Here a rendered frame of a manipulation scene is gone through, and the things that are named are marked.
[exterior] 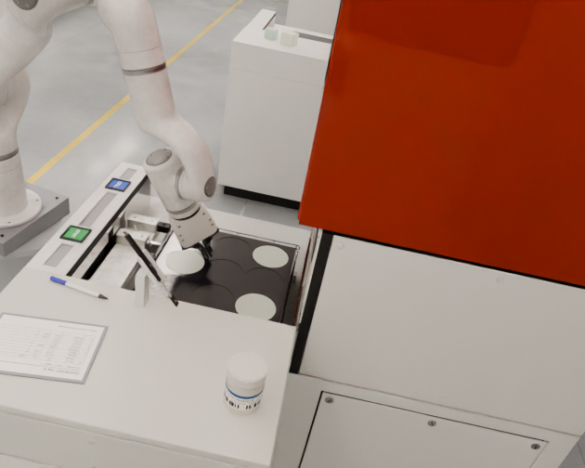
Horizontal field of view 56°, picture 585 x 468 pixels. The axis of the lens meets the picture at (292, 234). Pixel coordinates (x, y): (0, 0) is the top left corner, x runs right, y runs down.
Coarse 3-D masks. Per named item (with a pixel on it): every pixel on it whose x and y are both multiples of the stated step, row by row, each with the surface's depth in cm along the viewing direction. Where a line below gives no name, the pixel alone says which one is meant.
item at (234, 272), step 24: (168, 240) 149; (216, 240) 152; (240, 240) 154; (216, 264) 144; (240, 264) 146; (288, 264) 149; (168, 288) 133; (192, 288) 135; (216, 288) 136; (240, 288) 138; (264, 288) 139
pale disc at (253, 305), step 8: (240, 296) 135; (248, 296) 135; (256, 296) 136; (264, 296) 136; (240, 304) 133; (248, 304) 133; (256, 304) 134; (264, 304) 134; (272, 304) 135; (240, 312) 130; (248, 312) 131; (256, 312) 131; (264, 312) 132; (272, 312) 132
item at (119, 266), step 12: (132, 228) 154; (120, 252) 144; (132, 252) 145; (108, 264) 140; (120, 264) 140; (132, 264) 141; (96, 276) 135; (108, 276) 136; (120, 276) 137; (132, 276) 141
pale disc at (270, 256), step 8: (256, 248) 153; (264, 248) 153; (272, 248) 154; (256, 256) 150; (264, 256) 150; (272, 256) 151; (280, 256) 151; (264, 264) 147; (272, 264) 148; (280, 264) 149
